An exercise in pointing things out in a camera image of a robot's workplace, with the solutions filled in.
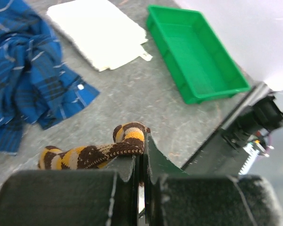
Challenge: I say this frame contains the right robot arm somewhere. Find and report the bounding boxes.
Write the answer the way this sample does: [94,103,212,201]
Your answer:
[144,84,283,226]

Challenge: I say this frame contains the green plastic tray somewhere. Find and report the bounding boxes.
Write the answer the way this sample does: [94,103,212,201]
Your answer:
[146,5,250,105]

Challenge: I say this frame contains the brown yellow argyle sock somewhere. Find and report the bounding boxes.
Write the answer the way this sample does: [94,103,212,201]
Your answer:
[37,121,150,170]

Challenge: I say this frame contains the blue plaid shirt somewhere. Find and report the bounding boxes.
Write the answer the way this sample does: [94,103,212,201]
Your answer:
[0,0,99,155]

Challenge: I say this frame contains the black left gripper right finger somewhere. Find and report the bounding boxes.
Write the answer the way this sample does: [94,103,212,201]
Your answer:
[144,134,283,226]

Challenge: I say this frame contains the white folded towel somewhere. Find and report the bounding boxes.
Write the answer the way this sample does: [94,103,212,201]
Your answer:
[46,0,153,72]

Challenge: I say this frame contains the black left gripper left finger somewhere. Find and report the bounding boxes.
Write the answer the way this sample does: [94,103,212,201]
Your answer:
[0,157,136,226]

